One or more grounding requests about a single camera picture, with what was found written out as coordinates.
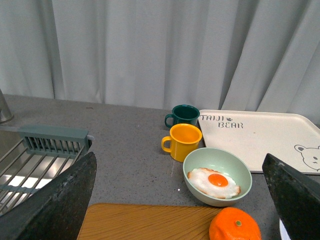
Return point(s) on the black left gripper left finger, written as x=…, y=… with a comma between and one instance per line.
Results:
x=57, y=210

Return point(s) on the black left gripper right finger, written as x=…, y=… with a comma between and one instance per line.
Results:
x=296, y=198

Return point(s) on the white ribbed plate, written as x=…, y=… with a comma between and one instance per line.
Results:
x=283, y=232

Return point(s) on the orange mandarin fruit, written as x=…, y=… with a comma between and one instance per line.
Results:
x=234, y=224

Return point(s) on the wooden cutting board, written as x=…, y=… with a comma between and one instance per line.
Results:
x=111, y=221

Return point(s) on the cream bear serving tray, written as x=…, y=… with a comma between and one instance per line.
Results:
x=292, y=138

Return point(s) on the fake fried egg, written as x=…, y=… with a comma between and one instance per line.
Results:
x=213, y=183

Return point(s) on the light green bowl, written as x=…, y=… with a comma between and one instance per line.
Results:
x=223, y=162

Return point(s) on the metal faucet base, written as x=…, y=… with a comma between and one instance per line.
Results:
x=5, y=112

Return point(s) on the yellow enamel mug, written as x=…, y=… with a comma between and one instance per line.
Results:
x=183, y=139

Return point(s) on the dark green enamel mug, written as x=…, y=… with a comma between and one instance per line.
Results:
x=182, y=114

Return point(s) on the white curtain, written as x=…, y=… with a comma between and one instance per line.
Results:
x=245, y=55

